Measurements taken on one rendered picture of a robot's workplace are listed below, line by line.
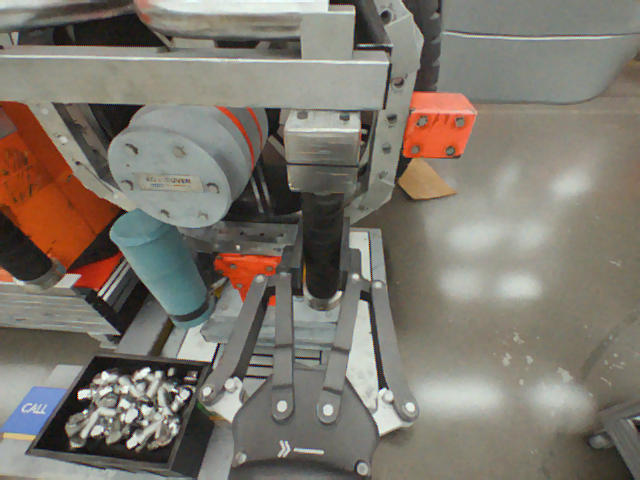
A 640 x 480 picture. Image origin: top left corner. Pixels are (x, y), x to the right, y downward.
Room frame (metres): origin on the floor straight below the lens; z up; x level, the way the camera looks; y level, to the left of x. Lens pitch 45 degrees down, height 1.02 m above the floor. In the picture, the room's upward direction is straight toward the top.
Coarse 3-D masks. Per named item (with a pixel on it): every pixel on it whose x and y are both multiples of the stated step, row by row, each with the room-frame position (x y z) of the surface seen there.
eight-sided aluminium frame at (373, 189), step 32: (384, 0) 0.39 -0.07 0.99; (32, 32) 0.45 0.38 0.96; (416, 32) 0.39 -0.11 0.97; (416, 64) 0.38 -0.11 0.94; (64, 128) 0.42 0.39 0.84; (96, 128) 0.47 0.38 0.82; (384, 128) 0.39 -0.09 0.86; (96, 160) 0.43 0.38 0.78; (384, 160) 0.39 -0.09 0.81; (96, 192) 0.42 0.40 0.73; (384, 192) 0.38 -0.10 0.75; (224, 224) 0.46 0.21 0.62; (256, 224) 0.46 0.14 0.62; (288, 224) 0.46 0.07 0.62
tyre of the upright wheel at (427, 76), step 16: (416, 0) 0.47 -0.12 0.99; (432, 0) 0.47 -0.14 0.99; (416, 16) 0.47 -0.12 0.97; (432, 16) 0.47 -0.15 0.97; (432, 32) 0.47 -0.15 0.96; (432, 48) 0.47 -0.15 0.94; (432, 64) 0.47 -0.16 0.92; (416, 80) 0.47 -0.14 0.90; (432, 80) 0.47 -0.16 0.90; (400, 160) 0.47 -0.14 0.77; (400, 176) 0.47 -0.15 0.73
